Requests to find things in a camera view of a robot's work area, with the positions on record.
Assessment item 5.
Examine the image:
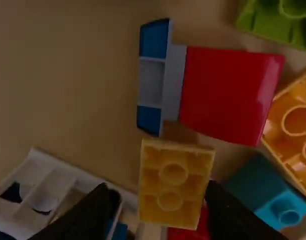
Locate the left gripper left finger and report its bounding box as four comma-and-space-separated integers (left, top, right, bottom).
29, 181, 123, 240

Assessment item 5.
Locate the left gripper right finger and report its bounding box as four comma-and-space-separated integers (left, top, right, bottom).
204, 179, 291, 240

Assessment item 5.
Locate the yellow toy brick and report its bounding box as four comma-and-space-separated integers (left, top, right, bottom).
137, 136, 216, 230

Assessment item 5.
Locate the turquoise toy brick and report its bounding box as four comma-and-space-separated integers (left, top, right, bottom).
223, 152, 306, 233
114, 221, 129, 237

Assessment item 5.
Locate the red toy brick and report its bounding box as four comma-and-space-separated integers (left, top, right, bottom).
178, 45, 286, 148
167, 211, 212, 240

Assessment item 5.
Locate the white toy brick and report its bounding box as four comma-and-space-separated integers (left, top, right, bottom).
0, 146, 124, 240

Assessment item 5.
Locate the orange toy brick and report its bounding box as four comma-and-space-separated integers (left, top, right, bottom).
260, 72, 306, 202

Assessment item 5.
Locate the tan tray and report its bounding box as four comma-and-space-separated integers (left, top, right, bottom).
0, 0, 306, 240

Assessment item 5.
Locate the blue and grey toy brick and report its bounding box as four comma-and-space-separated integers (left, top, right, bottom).
136, 17, 188, 138

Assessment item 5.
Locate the green toy brick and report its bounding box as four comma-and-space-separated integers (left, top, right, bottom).
234, 0, 306, 52

